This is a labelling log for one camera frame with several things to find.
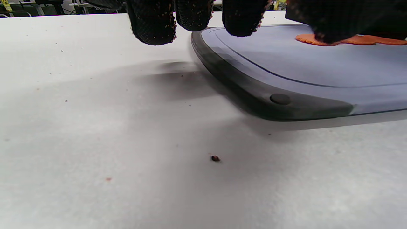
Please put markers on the person's left hand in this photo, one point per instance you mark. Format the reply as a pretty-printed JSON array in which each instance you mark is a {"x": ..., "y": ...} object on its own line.
[{"x": 152, "y": 22}]

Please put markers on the blue grey cutting board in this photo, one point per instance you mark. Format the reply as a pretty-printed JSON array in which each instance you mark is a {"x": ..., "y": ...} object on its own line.
[{"x": 286, "y": 63}]

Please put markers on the orange plasticine disc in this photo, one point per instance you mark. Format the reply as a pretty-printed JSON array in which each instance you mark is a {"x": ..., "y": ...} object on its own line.
[
  {"x": 365, "y": 40},
  {"x": 305, "y": 40}
]

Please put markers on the dark plasticine crumb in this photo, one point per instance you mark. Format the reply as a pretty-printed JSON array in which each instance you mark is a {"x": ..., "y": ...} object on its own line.
[{"x": 215, "y": 158}]

